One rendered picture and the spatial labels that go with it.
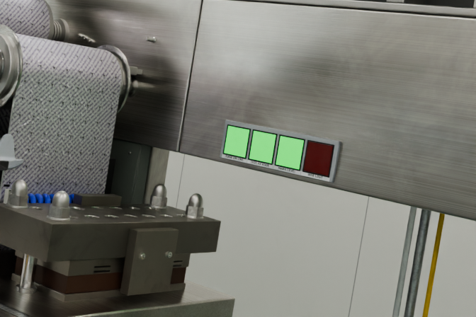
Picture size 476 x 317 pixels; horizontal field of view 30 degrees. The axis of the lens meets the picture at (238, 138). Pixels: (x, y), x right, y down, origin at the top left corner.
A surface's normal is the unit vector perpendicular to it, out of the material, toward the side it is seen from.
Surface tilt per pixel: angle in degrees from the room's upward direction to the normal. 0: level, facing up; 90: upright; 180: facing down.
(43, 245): 90
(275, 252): 90
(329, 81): 90
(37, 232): 90
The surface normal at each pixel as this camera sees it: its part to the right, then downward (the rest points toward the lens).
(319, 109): -0.63, -0.06
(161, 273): 0.76, 0.15
